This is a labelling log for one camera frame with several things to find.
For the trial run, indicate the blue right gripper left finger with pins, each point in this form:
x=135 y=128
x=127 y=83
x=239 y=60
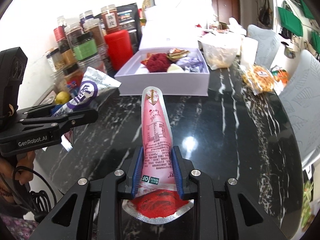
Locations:
x=134 y=168

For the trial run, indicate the yellow green apple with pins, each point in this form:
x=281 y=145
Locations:
x=62 y=98

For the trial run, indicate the green tote bag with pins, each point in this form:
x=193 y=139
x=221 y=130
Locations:
x=290 y=24

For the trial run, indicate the dark label spice jar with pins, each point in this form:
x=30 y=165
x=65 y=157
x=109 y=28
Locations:
x=93 y=25

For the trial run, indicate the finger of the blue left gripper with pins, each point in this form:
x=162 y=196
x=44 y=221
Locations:
x=55 y=109

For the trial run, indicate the dark red fluffy scrunchie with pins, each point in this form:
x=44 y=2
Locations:
x=156 y=63

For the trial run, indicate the silver purple snack bag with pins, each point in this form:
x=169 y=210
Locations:
x=95 y=83

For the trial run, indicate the lavender gift box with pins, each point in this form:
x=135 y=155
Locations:
x=160 y=34

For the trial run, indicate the green label jar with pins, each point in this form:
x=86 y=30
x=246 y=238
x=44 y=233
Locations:
x=84 y=46

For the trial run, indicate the clear plastic bag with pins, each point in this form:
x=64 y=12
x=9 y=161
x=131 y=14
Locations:
x=221 y=49

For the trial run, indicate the packaged waffles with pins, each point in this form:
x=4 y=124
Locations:
x=259 y=79

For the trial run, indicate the grey chair near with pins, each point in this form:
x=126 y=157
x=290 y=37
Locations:
x=300 y=98

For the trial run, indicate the brown red snack packet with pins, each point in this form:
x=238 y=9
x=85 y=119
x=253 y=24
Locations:
x=175 y=54

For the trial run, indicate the red plastic canister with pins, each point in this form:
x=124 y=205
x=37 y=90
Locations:
x=119 y=48

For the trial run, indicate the cream spout pouch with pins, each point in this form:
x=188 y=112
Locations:
x=174 y=68

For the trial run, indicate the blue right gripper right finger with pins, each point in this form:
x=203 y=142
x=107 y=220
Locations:
x=182 y=168

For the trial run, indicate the grey chair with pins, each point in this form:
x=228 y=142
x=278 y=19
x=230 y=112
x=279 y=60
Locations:
x=268 y=45
x=300 y=98

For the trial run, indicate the white refrigerator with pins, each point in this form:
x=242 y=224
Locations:
x=182 y=2

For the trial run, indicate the grey chair far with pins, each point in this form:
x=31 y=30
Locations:
x=268 y=45

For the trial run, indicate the red label tall jar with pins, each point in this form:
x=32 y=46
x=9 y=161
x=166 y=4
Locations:
x=62 y=42

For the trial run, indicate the pink silver foil pouch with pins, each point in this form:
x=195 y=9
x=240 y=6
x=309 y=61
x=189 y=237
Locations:
x=156 y=200

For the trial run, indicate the brown jar chinese label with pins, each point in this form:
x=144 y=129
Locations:
x=110 y=18

